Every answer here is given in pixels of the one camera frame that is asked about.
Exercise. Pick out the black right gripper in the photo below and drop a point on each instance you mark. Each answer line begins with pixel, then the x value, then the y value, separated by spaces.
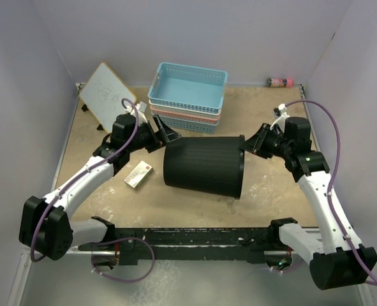
pixel 256 143

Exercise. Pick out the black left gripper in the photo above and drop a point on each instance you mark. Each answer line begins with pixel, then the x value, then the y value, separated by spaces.
pixel 161 138

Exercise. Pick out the pink perforated basket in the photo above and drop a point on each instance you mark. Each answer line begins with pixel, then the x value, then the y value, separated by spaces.
pixel 177 113

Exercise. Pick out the large black plastic bucket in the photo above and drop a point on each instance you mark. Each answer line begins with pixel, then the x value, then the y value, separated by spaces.
pixel 207 164

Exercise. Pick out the light blue perforated basket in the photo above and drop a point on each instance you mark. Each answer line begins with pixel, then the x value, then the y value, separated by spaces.
pixel 188 87

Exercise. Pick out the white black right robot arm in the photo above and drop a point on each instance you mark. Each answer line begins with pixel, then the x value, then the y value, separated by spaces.
pixel 339 257

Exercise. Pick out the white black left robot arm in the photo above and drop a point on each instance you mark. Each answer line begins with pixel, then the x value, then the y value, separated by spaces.
pixel 46 225

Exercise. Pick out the bottom blue perforated basket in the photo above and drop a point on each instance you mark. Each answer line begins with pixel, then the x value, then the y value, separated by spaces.
pixel 189 125

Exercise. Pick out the white cardboard box red logo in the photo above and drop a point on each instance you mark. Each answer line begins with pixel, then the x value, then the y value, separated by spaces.
pixel 138 174

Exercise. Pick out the pink colourful bottle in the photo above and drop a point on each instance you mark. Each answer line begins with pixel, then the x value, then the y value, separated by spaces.
pixel 279 82

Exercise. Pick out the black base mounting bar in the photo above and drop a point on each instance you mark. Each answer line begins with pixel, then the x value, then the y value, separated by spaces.
pixel 194 244

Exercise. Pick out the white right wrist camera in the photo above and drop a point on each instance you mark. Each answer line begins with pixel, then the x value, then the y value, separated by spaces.
pixel 280 116

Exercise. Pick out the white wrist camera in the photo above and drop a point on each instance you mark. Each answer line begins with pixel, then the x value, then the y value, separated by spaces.
pixel 280 116
pixel 138 111

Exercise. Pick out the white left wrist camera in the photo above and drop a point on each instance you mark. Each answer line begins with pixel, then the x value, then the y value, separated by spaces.
pixel 138 111

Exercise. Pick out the small whiteboard yellow frame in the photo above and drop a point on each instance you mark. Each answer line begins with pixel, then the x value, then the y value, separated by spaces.
pixel 102 94

